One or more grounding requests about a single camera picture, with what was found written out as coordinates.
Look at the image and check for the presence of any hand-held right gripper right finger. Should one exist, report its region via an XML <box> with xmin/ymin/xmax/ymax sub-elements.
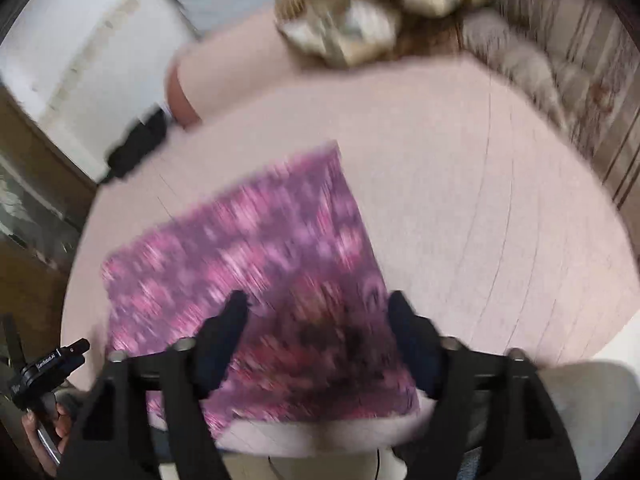
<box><xmin>387</xmin><ymin>290</ymin><xmax>583</xmax><ymax>480</ymax></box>

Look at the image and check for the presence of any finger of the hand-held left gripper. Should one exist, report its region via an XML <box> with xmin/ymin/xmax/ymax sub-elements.
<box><xmin>56</xmin><ymin>338</ymin><xmax>92</xmax><ymax>368</ymax></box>

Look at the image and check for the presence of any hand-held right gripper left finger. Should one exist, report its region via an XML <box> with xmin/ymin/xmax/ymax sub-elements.
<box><xmin>57</xmin><ymin>290</ymin><xmax>250</xmax><ymax>480</ymax></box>

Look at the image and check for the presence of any purple floral shirt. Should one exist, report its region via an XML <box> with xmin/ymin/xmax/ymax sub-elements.
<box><xmin>101</xmin><ymin>142</ymin><xmax>421</xmax><ymax>441</ymax></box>

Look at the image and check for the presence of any pile of black clothes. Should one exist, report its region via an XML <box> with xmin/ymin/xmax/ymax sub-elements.
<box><xmin>102</xmin><ymin>107</ymin><xmax>168</xmax><ymax>183</ymax></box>

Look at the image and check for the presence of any person's left hand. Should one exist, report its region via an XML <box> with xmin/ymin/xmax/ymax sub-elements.
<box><xmin>22</xmin><ymin>395</ymin><xmax>76</xmax><ymax>476</ymax></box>

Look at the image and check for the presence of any wooden door with glass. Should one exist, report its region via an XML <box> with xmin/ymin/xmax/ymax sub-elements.
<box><xmin>0</xmin><ymin>85</ymin><xmax>98</xmax><ymax>321</ymax></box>

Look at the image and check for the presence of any pink bolster cushion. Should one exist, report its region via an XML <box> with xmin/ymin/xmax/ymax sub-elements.
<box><xmin>165</xmin><ymin>10</ymin><xmax>311</xmax><ymax>128</ymax></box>

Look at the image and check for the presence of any beige floral blanket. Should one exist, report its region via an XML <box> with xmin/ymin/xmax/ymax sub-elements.
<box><xmin>274</xmin><ymin>0</ymin><xmax>506</xmax><ymax>67</ymax></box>

